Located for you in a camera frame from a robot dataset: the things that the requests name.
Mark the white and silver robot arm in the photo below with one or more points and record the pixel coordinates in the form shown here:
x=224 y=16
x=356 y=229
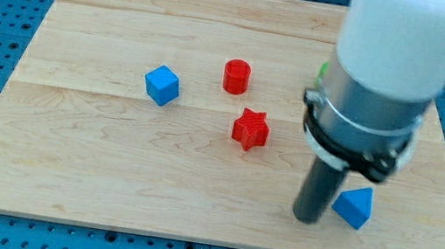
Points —
x=387 y=67

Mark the red star block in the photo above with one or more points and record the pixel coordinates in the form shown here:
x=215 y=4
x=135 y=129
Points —
x=251 y=129

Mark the blue triangle block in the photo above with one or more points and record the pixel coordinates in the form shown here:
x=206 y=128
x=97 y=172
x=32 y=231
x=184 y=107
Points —
x=354 y=206

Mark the red cylinder block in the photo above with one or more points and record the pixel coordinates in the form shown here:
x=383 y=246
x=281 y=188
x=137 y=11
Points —
x=236 y=78

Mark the blue cube block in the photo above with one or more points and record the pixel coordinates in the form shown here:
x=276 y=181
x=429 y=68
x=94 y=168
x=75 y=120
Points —
x=162 y=85

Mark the light wooden board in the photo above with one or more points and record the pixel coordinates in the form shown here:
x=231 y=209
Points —
x=81 y=142

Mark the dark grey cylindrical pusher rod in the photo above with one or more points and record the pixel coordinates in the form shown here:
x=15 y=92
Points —
x=318 y=189

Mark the green block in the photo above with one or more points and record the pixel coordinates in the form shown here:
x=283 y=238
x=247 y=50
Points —
x=323 y=70

